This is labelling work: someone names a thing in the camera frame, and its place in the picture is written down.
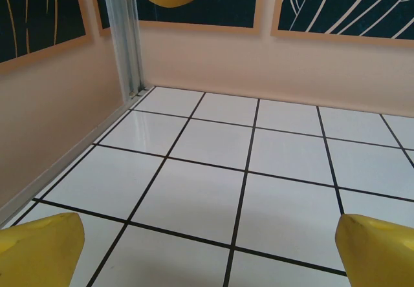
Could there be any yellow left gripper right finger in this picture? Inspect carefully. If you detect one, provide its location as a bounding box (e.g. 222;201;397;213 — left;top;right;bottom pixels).
334;213;414;287

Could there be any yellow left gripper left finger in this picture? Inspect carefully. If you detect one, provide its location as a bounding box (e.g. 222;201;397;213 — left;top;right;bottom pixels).
0;212;85;287

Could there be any aluminium table edge rail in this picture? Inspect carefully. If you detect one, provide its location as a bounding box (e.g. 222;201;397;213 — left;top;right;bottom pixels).
0;86;153;229

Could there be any aluminium corner post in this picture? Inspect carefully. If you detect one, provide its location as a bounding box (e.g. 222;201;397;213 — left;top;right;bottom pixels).
101;0;152;102

